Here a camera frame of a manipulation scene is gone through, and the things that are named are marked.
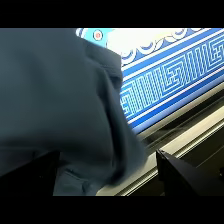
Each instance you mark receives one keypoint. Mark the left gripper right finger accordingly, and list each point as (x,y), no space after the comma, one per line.
(186,178)

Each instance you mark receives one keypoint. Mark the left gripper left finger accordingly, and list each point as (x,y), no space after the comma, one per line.
(26,178)

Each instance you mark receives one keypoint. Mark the dark grey garment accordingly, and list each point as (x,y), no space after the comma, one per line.
(60,100)

